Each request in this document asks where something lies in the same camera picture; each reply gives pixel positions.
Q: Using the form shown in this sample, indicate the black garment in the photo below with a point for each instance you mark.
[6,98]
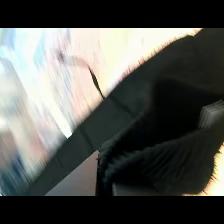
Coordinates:
[160,150]

